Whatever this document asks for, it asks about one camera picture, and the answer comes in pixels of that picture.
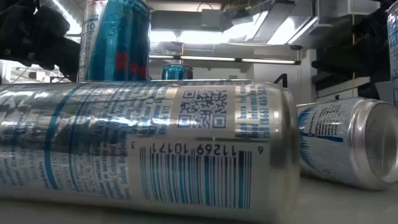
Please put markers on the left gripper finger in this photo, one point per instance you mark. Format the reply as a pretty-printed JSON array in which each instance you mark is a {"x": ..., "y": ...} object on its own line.
[{"x": 70, "y": 59}]

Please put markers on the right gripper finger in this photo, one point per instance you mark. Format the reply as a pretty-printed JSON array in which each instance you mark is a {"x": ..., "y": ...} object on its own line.
[{"x": 342, "y": 71}]

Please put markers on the blue silver Red Bull can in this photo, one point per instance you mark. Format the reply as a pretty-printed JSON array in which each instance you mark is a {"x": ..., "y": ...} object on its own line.
[
  {"x": 124, "y": 40},
  {"x": 155, "y": 124},
  {"x": 176, "y": 72}
]

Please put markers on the white Celsius can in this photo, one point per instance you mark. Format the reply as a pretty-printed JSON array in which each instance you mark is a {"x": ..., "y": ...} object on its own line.
[{"x": 329, "y": 140}]

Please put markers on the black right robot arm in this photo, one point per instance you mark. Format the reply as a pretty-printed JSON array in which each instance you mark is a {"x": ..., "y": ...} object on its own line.
[{"x": 367, "y": 91}]

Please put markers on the white can with blue print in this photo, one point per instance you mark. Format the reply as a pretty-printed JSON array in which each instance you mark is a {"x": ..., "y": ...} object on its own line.
[{"x": 394, "y": 46}]

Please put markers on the gray ceiling box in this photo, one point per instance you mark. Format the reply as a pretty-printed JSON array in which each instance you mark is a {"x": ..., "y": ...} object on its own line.
[{"x": 211, "y": 20}]

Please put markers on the silver spiral ceiling duct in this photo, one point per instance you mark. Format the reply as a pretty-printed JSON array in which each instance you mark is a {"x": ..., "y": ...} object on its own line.
[{"x": 70, "y": 21}]

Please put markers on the small ceiling camera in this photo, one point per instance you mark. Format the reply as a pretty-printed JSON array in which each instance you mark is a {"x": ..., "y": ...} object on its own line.
[{"x": 295, "y": 47}]

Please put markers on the rectangular metal ceiling duct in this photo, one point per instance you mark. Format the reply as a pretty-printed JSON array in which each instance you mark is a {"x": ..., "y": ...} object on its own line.
[{"x": 280, "y": 25}]

